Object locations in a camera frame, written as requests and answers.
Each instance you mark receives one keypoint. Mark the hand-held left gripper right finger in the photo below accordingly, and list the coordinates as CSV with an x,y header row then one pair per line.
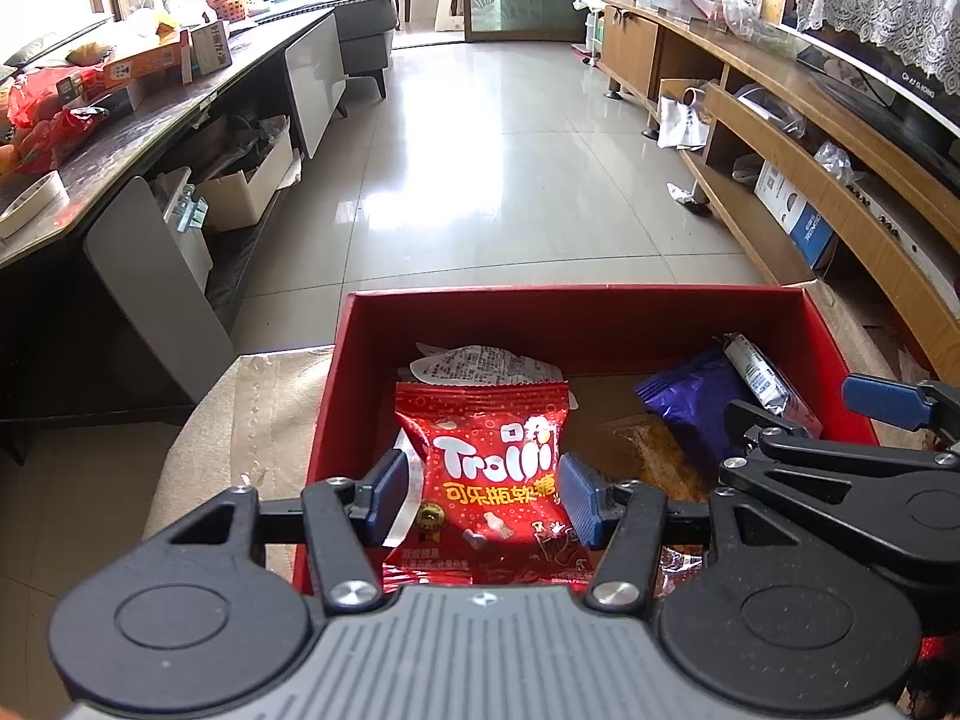
x,y
581,495

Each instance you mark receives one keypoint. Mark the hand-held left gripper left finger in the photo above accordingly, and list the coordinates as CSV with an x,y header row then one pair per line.
x,y
390,484

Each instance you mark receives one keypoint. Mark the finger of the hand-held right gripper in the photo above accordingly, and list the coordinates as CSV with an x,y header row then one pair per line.
x,y
881,397
787,450

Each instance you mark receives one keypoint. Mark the red and white candy packet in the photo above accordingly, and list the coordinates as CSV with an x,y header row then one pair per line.
x,y
480,420

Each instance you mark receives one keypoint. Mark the purple snack packet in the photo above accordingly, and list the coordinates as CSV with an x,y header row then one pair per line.
x,y
690,397

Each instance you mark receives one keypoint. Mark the long silver white snack packet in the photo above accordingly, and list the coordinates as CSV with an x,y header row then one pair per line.
x,y
480,367

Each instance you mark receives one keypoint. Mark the red cardboard box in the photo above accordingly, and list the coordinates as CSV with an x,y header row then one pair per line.
x,y
465,322

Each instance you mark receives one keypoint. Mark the clear packet of yellow snacks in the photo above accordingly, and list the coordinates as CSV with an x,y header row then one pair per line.
x,y
652,457

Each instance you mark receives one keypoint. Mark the blue and white carton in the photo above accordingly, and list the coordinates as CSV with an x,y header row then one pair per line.
x,y
787,202

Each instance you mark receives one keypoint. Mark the clear plastic bag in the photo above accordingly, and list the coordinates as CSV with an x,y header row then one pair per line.
x,y
832,157

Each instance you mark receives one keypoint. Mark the crumpled wrapper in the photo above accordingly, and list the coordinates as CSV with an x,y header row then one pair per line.
x,y
686,195

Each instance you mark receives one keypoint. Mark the clear glass bowl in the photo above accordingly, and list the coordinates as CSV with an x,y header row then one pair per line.
x,y
761,109

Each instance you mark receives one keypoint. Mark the black television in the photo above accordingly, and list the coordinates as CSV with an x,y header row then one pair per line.
x,y
885,75

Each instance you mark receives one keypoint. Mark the white storage box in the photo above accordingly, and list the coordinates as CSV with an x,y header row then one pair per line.
x,y
247,187

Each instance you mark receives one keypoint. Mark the white paper bag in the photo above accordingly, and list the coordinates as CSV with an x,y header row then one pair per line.
x,y
682,124

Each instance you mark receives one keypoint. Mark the wooden television cabinet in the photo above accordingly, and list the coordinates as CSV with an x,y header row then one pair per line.
x,y
637,52

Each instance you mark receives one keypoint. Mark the dark long desk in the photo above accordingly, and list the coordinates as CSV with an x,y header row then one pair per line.
x,y
150,120

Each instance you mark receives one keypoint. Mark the grey sofa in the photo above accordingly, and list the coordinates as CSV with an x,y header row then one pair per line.
x,y
364,30

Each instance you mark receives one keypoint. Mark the white tray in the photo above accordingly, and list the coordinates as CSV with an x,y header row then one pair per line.
x,y
30,202

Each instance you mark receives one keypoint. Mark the white rolling cart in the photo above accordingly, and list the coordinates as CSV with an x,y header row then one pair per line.
x,y
596,30

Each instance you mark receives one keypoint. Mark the small pale carton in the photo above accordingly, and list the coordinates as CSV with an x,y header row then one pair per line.
x,y
210,49

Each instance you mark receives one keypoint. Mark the orange cardboard box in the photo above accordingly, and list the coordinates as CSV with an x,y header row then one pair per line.
x,y
142,64

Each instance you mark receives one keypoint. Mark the red woven basket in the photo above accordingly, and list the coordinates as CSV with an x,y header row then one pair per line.
x,y
234,7

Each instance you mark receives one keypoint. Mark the red plastic bag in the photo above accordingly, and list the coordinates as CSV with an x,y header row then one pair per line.
x,y
45,101

